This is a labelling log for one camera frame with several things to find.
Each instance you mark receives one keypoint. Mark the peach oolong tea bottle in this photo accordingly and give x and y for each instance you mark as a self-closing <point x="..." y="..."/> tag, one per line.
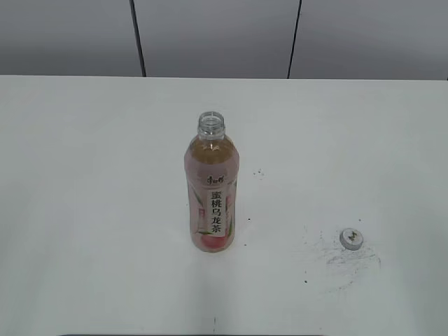
<point x="211" y="164"/>

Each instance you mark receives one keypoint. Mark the white bottle cap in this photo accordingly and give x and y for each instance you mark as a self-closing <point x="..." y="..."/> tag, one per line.
<point x="351" y="239"/>

